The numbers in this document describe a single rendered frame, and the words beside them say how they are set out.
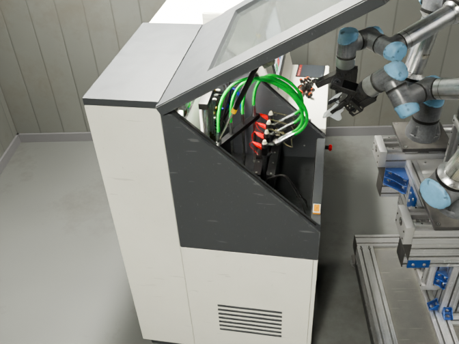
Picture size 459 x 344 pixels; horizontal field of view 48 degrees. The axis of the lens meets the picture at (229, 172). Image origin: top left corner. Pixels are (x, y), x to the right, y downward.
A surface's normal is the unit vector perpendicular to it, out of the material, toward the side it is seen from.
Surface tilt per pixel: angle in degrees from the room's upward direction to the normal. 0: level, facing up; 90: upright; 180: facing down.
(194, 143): 90
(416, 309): 0
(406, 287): 0
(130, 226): 90
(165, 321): 90
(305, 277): 90
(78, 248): 0
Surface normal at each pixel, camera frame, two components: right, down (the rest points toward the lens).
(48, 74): -0.04, 0.61
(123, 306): -0.04, -0.79
